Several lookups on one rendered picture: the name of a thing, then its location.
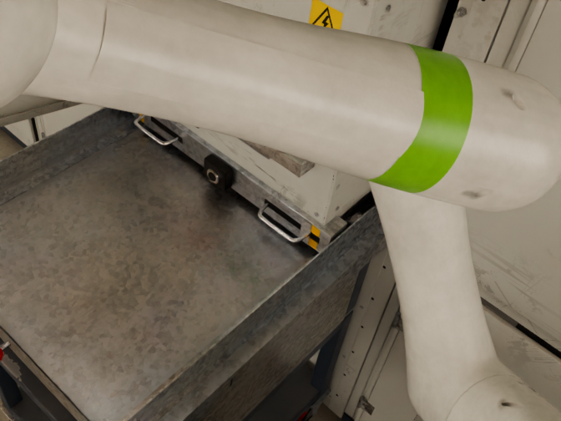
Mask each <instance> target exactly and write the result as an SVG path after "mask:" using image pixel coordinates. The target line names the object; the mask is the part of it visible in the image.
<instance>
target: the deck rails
mask: <svg viewBox="0 0 561 421"><path fill-rule="evenodd" d="M136 119H137V118H136V117H135V116H133V113H132V112H128V111H123V110H119V109H111V108H106V107H103V108H102V109H99V110H97V111H95V112H93V113H92V114H90V115H88V116H86V117H84V118H82V119H80V120H78V121H76V122H74V123H72V124H70V125H68V126H66V127H64V128H62V129H61V130H59V131H57V132H55V133H53V134H51V135H49V136H47V137H45V138H43V139H41V140H39V141H37V142H35V143H33V144H32V145H29V146H28V147H26V148H24V149H22V150H19V151H18V152H16V153H14V154H12V155H9V156H8V157H6V158H4V159H3V160H0V206H1V205H3V204H5V203H7V202H9V201H10V200H12V199H14V198H16V197H18V196H19V195H21V194H23V193H25V192H26V191H28V190H31V189H32V188H33V187H35V186H37V185H39V184H41V183H43V182H44V181H46V180H48V179H50V178H52V177H54V176H55V175H57V174H59V173H61V172H62V171H64V170H66V169H68V168H69V167H71V166H73V165H76V164H77V163H78V162H80V161H82V160H84V159H86V158H88V157H89V156H90V155H93V154H95V153H97V152H98V151H100V150H102V149H104V148H105V147H107V146H109V145H111V144H112V143H114V142H116V141H118V140H120V139H122V138H123V137H125V136H126V135H128V134H131V133H133V132H134V131H135V130H137V129H139V128H137V127H136V126H135V125H134V121H135V120H136ZM362 213H363V214H364V215H363V216H361V217H360V218H359V219H358V220H357V221H355V222H354V223H353V224H352V225H351V226H349V227H348V228H347V229H346V230H345V231H343V232H342V233H341V234H340V235H339V236H338V237H337V238H336V239H335V240H334V241H332V242H331V243H330V244H329V245H328V246H327V247H325V248H324V249H323V250H322V251H321V252H318V251H316V252H315V253H314V254H313V255H312V256H310V257H309V258H308V259H307V260H306V261H304V262H303V263H302V264H301V265H300V266H298V267H297V268H296V269H295V270H294V271H293V272H292V273H291V274H290V275H289V276H287V277H286V278H285V279H284V280H283V281H282V282H280V283H279V284H278V285H277V286H276V287H274V288H273V289H272V290H271V291H270V292H268V293H267V294H266V295H265V296H264V297H262V298H261V299H260V300H259V301H258V302H257V303H256V304H255V305H254V306H253V307H251V308H250V309H249V310H248V311H247V312H245V313H244V314H243V315H242V316H241V317H239V318H238V319H237V320H236V321H235V322H233V323H232V324H231V325H230V326H229V327H227V328H226V329H225V330H224V331H223V332H222V333H221V334H220V335H219V336H218V337H216V338H215V339H214V340H213V341H212V342H210V343H209V344H208V345H207V346H206V347H204V348H203V349H202V350H201V351H200V352H199V353H197V354H196V355H195V356H194V357H193V358H191V359H190V360H189V361H188V362H187V363H186V364H185V365H184V366H183V367H182V368H180V369H179V370H178V371H177V372H176V373H174V374H173V375H172V376H171V377H170V378H168V379H167V380H166V381H165V382H164V383H162V384H161V385H160V386H159V387H158V388H156V389H155V390H154V391H153V392H152V393H151V394H150V395H149V396H148V397H147V398H145V399H144V400H143V401H142V402H141V403H139V404H138V405H137V406H136V407H135V408H133V409H132V410H131V411H130V412H129V413H127V414H126V415H125V416H124V417H123V418H121V419H120V420H119V421H159V420H160V419H161V418H162V417H163V416H165V415H166V414H167V413H168V412H169V411H170V410H171V409H172V408H173V407H174V406H175V405H176V404H177V403H178V402H180V401H181V400H182V399H183V398H184V397H185V396H186V395H187V394H189V393H190V392H191V391H192V390H193V389H194V388H195V387H197V386H198V385H199V384H200V383H201V382H202V381H203V380H205V379H206V378H207V377H208V376H209V375H210V374H211V373H212V372H214V371H215V370H216V369H217V368H218V367H219V366H220V365H221V364H222V363H223V362H224V361H225V360H226V359H227V358H229V357H230V356H231V355H232V354H233V353H234V352H236V351H237V350H238V349H239V348H240V347H241V346H242V345H243V344H245V343H246V342H247V341H248V340H249V339H250V338H251V337H253V336H254V335H255V334H256V333H257V332H258V331H259V330H261V328H263V326H264V325H265V324H266V323H268V322H269V321H270V320H271V319H272V318H273V317H274V316H276V315H277V314H278V313H279V312H280V311H281V310H282V309H283V308H285V307H286V306H287V305H288V304H289V303H290V302H291V301H293V300H294V299H295V298H296V297H297V296H298V295H299V294H301V293H302V292H303V291H304V290H305V289H306V288H307V287H308V286H309V285H310V284H311V283H312V282H313V281H314V280H316V279H317V278H318V277H319V276H320V275H321V274H322V273H323V272H325V271H326V270H327V269H328V268H329V267H330V266H331V265H333V264H334V263H335V262H336V261H337V260H338V259H339V258H341V257H342V256H343V255H344V254H345V253H346V252H347V251H349V250H350V249H351V248H352V247H353V246H354V245H355V244H356V243H357V242H358V241H359V240H360V239H361V238H362V237H363V236H365V235H366V234H367V233H368V232H369V231H370V230H372V229H373V228H374V227H375V226H376V225H377V224H378V223H379V222H381V220H380V217H379V214H378V211H377V206H376V205H373V204H371V205H369V206H368V207H367V208H366V209H365V210H364V211H363V212H362Z"/></svg>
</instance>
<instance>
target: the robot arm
mask: <svg viewBox="0 0 561 421"><path fill-rule="evenodd" d="M20 94H27V95H33V96H39V97H45V98H51V99H61V100H67V101H73V102H78V103H83V104H91V105H97V106H102V107H106V108H111V109H119V110H123V111H128V112H132V113H136V114H144V115H148V116H152V117H156V118H160V119H167V120H171V121H174V122H178V123H181V124H188V125H192V126H195V127H199V128H201V129H207V130H211V131H214V132H218V133H221V134H226V135H229V136H233V137H236V138H239V139H244V140H247V141H250V142H253V143H256V144H258V145H264V146H266V147H269V148H272V149H274V150H279V151H281V152H284V153H287V154H289V155H294V156H296V157H299V158H302V159H304V160H308V161H310V162H313V163H316V164H318V165H322V166H325V167H327V168H330V169H333V170H337V171H340V172H342V173H345V174H348V175H352V176H355V177H357V178H361V179H363V180H368V182H369V185H370V187H371V192H372V195H373V198H374V201H375V203H376V206H377V211H378V214H379V217H380V220H381V224H382V229H383V231H384V235H385V238H386V242H387V248H388V251H389V255H390V258H391V262H392V269H393V273H394V277H395V282H396V286H397V294H398V299H399V304H400V309H401V315H402V326H403V333H404V342H405V350H406V360H407V391H408V395H409V398H410V400H411V402H412V406H413V407H414V408H415V410H416V412H417V413H418V415H419V416H420V417H421V418H422V420H423V421H561V412H560V411H559V410H558V409H556V408H555V407H554V406H553V405H552V404H551V403H550V402H549V401H547V400H546V399H545V398H544V397H542V396H541V395H540V394H539V393H537V392H536V391H535V390H534V389H533V388H531V387H530V386H529V385H527V384H526V383H525V382H524V381H523V380H522V379H521V378H520V377H519V376H518V375H516V374H515V373H514V372H513V371H512V370H510V369H509V368H508V367H507V366H506V365H504V364H503V363H502V362H501V361H500V360H499V359H498V356H497V354H496V352H495V349H494V346H493V341H492V339H491V335H490V332H489V329H488V324H487V321H486V317H485V314H484V310H483V305H482V301H481V297H480V294H479V290H478V283H477V278H476V273H475V269H474V265H473V255H472V251H471V245H470V239H469V233H468V220H467V212H466V207H467V208H470V209H474V210H478V211H487V212H502V211H512V210H516V209H518V208H521V207H524V206H526V205H529V204H531V203H533V202H534V201H536V200H537V199H539V198H540V197H542V196H543V195H544V194H546V193H547V192H548V191H549V190H550V189H551V188H552V187H553V186H554V184H555V183H556V182H557V181H558V179H559V177H560V176H561V103H560V102H559V101H558V99H557V98H556V97H555V95H554V94H553V93H552V92H551V91H550V90H549V89H547V88H546V87H545V86H544V85H542V84H541V83H540V82H538V81H536V80H535V79H532V78H530V77H528V76H525V75H523V74H518V73H515V72H513V71H510V70H507V69H504V68H499V67H496V66H493V65H491V64H487V63H482V62H479V61H476V60H472V59H470V58H464V57H461V56H457V55H454V54H450V53H445V52H442V51H437V50H434V49H430V48H424V47H421V46H417V45H413V44H410V43H403V42H398V41H394V40H391V39H386V38H379V37H375V36H371V35H366V34H362V33H353V32H349V31H345V30H340V29H335V28H328V27H322V26H318V25H315V24H310V23H303V22H299V21H295V20H291V19H288V18H282V17H277V16H274V15H270V14H267V13H261V12H258V11H255V10H251V9H248V8H243V7H239V6H236V5H233V4H230V3H224V2H221V1H219V0H0V108H2V107H3V106H5V105H6V104H8V103H10V102H11V101H12V100H14V99H15V98H17V97H18V96H19V95H20Z"/></svg>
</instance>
